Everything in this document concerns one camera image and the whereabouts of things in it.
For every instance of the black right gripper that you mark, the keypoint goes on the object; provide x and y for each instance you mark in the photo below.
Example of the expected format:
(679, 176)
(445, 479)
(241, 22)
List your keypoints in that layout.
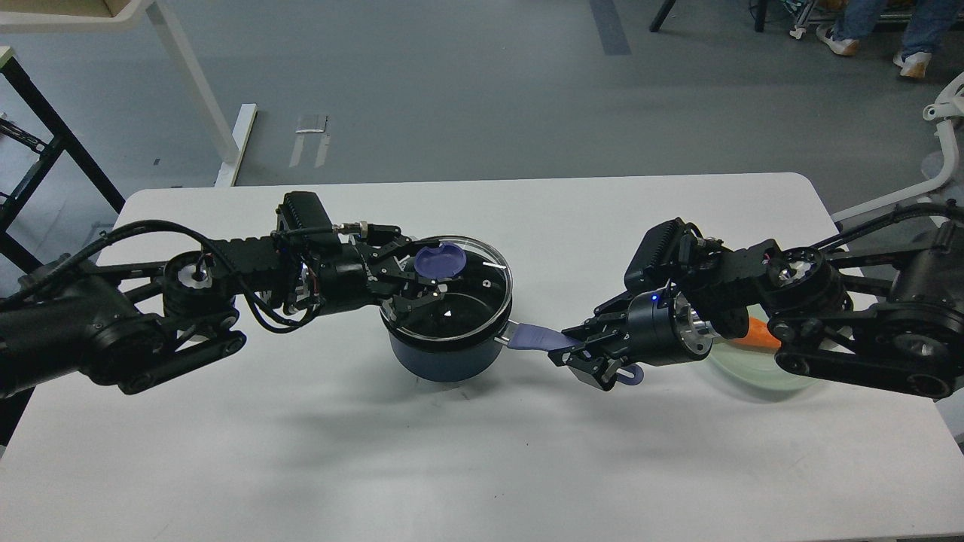
(658, 328)

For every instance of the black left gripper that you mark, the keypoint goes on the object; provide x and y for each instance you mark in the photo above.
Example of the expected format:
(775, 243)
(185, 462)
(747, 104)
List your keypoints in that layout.
(400, 276)

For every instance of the glass lid with blue knob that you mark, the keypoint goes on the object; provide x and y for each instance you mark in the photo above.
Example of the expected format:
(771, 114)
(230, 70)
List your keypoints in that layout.
(479, 270)

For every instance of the blue saucepan with handle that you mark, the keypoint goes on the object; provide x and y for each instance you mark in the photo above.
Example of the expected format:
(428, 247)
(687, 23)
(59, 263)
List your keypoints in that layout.
(452, 354)

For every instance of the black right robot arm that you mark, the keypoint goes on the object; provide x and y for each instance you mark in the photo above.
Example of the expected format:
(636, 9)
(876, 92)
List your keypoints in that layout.
(878, 305)

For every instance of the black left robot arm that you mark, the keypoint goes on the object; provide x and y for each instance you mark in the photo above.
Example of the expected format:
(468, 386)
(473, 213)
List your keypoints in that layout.
(153, 300)

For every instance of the pale green plate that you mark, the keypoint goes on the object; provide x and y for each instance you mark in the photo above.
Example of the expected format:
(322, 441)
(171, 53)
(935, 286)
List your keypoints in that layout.
(756, 367)

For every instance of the orange toy carrot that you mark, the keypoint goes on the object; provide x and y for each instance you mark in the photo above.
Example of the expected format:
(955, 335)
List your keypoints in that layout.
(757, 337)

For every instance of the black metal stand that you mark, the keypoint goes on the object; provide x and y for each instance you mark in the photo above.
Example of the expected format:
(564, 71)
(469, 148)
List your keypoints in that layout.
(62, 142)

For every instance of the person's right shoe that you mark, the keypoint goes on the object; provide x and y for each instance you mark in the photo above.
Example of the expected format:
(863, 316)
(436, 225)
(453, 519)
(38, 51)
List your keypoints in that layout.
(842, 48)

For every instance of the person's shoe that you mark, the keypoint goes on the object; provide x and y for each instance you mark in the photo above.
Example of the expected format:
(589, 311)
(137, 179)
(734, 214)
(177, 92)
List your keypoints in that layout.
(842, 48)
(912, 66)

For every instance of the person's left shoe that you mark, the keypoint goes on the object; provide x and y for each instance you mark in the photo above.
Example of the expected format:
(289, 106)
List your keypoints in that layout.
(912, 66)

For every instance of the white table frame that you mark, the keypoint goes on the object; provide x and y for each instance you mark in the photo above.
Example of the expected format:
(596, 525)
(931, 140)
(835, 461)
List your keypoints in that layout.
(230, 141)

